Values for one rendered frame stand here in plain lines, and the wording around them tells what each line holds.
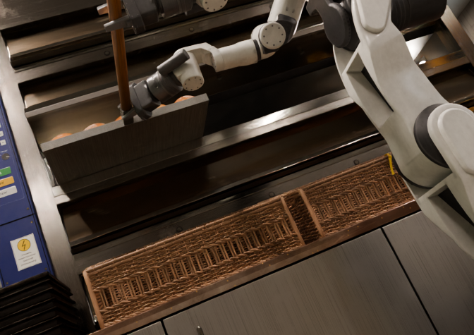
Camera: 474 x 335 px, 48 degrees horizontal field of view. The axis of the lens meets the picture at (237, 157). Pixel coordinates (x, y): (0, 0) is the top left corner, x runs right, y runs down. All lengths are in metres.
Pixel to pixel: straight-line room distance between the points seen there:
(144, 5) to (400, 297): 0.93
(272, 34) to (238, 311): 0.78
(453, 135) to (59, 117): 1.35
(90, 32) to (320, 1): 1.20
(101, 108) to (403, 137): 1.19
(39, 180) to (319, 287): 1.10
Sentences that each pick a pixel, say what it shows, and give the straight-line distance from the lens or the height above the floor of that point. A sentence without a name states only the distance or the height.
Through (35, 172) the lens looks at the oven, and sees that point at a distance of 2.04.
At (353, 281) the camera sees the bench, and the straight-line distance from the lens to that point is 1.39.
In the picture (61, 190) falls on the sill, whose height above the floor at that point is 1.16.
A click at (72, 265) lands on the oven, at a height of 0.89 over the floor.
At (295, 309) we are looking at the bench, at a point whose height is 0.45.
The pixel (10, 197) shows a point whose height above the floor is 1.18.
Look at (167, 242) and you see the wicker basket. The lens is 1.39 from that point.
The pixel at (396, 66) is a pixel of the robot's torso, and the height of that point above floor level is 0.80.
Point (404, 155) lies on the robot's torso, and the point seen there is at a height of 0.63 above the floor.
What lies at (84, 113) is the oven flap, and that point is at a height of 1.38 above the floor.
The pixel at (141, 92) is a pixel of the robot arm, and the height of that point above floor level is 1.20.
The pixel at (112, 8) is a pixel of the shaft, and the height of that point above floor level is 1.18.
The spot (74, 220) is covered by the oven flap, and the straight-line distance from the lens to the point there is 1.96.
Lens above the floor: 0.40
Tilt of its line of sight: 19 degrees up
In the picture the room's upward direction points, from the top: 25 degrees counter-clockwise
